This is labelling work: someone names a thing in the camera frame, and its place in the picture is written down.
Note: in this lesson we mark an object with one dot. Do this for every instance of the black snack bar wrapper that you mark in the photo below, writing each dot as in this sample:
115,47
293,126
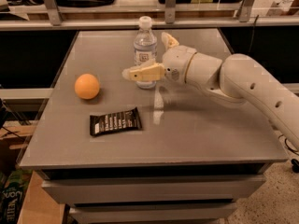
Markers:
117,122

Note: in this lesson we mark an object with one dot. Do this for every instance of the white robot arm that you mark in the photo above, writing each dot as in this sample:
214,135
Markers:
232,81

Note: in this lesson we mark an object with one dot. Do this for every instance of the metal shelf rack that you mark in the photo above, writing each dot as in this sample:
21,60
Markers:
124,14

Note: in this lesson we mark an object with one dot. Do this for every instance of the grey drawer cabinet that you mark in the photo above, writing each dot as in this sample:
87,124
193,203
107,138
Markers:
189,164

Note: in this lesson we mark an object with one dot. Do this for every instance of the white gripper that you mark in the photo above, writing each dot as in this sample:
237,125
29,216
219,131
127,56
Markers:
177,64

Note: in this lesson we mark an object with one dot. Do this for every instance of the cardboard box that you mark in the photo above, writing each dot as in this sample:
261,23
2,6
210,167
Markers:
38,207

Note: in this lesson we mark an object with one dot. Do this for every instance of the green printed package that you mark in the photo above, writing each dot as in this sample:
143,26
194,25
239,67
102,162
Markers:
12,196

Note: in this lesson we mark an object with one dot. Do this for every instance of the orange ball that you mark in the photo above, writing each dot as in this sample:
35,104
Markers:
87,86

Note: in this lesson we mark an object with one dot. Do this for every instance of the clear plastic water bottle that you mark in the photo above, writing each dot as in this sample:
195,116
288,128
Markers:
145,43

